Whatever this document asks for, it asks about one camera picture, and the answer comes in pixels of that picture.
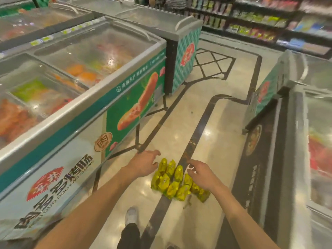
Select group of yellow pouches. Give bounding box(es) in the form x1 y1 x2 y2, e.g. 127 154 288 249
150 158 211 203

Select person's right forearm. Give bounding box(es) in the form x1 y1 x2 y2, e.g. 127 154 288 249
211 185 280 249

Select chest freezer with sausage picture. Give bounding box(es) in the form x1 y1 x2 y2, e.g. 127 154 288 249
0 17 167 241

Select orange red frozen food packs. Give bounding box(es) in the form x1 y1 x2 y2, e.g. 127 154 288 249
0 44 135 143

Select grey glass lid chest freezer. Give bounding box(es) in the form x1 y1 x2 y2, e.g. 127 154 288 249
0 2 94 51

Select black chest freezer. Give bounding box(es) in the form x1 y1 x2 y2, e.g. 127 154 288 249
215 85 332 249

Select dark store shelving unit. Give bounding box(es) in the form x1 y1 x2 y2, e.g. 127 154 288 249
181 0 332 60

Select person's left forearm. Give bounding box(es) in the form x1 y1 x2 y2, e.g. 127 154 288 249
35 166 142 249

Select person's left hand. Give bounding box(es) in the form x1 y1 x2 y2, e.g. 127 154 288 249
124 149 162 179

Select person's left leg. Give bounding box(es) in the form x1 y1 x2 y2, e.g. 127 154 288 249
117 223 141 249

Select person's right hand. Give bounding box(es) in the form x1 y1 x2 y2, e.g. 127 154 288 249
186 159 225 194

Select person's left white shoe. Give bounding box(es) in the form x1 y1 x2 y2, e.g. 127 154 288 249
125 206 139 227

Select rows of colourful shelf packets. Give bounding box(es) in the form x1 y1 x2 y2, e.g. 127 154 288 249
186 0 332 54

